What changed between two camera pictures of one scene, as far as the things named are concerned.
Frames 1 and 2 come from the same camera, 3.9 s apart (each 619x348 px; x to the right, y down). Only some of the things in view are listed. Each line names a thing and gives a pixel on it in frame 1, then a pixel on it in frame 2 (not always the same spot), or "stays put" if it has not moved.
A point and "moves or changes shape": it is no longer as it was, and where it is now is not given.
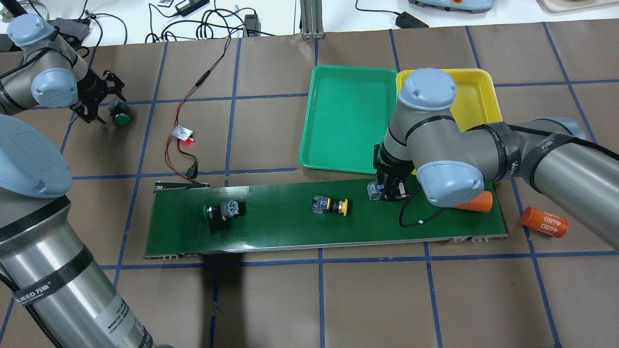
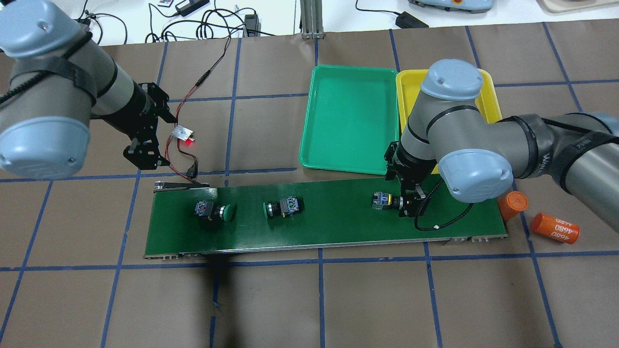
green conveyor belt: (202, 218) stays put
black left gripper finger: (119, 85) to (164, 113)
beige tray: (563, 6) stays put
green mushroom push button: (117, 110) moves or changes shape
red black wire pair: (193, 169) stays put
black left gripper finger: (79, 109) to (143, 152)
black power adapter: (405, 20) stays put
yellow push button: (323, 204) to (381, 199)
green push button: (226, 210) to (283, 207)
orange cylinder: (481, 202) to (512, 204)
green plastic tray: (348, 110) stays put
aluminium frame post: (312, 17) stays put
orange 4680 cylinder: (544, 222) moves or changes shape
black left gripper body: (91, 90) to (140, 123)
